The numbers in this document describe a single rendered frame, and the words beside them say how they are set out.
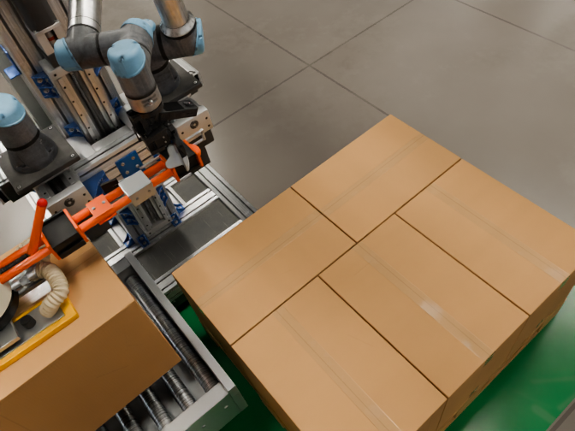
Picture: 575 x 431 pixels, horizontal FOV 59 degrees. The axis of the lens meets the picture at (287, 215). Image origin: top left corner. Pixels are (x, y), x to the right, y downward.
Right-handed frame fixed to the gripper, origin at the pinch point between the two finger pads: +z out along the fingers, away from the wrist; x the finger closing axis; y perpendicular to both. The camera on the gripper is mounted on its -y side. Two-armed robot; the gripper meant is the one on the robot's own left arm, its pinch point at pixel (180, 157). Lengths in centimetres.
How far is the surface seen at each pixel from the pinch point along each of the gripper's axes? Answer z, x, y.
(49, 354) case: 13, 19, 53
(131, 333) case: 24.1, 20.6, 36.4
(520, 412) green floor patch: 121, 94, -59
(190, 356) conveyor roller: 67, 14, 28
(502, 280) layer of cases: 67, 65, -70
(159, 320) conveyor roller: 67, -5, 29
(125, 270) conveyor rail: 63, -30, 29
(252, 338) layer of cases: 67, 23, 8
